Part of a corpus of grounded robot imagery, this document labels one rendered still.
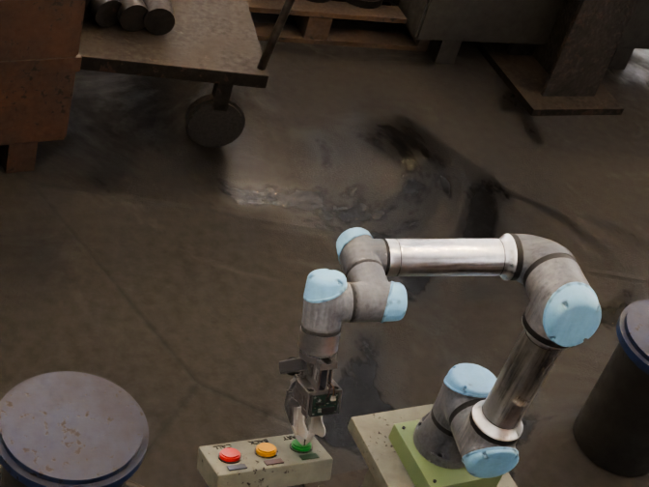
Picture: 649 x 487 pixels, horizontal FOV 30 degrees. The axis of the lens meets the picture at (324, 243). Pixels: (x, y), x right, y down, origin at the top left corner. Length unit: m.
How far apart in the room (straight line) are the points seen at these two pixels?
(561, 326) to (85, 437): 0.99
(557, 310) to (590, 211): 2.16
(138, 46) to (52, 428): 1.71
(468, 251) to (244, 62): 1.76
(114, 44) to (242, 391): 1.25
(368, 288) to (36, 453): 0.76
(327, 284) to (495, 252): 0.40
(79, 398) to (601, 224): 2.37
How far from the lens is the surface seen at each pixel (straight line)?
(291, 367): 2.35
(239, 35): 4.14
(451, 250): 2.40
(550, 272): 2.41
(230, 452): 2.35
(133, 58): 3.89
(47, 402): 2.61
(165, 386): 3.28
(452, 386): 2.70
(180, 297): 3.53
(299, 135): 4.31
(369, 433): 2.90
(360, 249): 2.33
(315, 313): 2.22
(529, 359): 2.47
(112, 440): 2.56
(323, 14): 4.81
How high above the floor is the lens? 2.37
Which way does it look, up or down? 38 degrees down
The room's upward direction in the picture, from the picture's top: 18 degrees clockwise
